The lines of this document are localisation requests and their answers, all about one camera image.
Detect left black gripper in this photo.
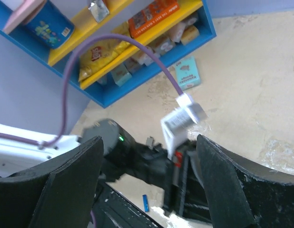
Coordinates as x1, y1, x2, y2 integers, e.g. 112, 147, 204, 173
162, 140, 211, 222

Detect blue wooden shelf unit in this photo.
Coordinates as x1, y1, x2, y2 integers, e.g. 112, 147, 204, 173
0, 0, 217, 109

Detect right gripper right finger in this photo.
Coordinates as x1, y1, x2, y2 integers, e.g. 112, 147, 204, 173
196, 135, 294, 228

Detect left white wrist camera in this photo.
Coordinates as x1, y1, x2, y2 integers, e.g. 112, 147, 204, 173
160, 93, 207, 159

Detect blue battery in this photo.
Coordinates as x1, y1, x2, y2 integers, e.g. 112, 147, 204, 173
142, 194, 149, 212

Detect teal card box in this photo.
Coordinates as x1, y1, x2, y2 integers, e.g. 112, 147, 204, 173
175, 57, 201, 91

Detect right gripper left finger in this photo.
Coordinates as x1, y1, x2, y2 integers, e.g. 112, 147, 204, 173
0, 136, 104, 228

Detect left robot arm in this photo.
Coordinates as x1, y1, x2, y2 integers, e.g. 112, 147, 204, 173
0, 125, 211, 228

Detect blue round tin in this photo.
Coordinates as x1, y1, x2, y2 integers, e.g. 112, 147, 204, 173
22, 0, 75, 49

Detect yellow chips bag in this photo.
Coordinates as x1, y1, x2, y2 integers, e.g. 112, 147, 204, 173
78, 21, 131, 83

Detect orange flat box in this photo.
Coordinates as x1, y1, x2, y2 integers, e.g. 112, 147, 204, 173
128, 0, 180, 38

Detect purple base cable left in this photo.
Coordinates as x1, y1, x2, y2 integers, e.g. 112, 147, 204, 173
89, 210, 99, 228

